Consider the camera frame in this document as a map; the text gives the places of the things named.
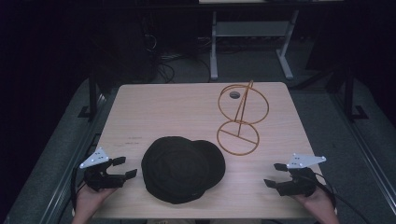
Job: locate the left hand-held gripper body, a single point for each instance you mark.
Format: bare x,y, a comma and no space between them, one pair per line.
99,180

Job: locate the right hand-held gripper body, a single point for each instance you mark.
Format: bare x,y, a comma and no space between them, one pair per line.
299,186

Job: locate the black hat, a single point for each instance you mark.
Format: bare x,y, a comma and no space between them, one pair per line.
180,171

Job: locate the person's left hand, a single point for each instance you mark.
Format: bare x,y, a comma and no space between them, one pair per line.
88,200

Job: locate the person's right hand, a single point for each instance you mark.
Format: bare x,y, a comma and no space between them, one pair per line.
320,203

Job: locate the black metal post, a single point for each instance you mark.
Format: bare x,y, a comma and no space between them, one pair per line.
92,96
349,93

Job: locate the grey metal desk frame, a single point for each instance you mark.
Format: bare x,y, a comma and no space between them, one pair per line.
249,29

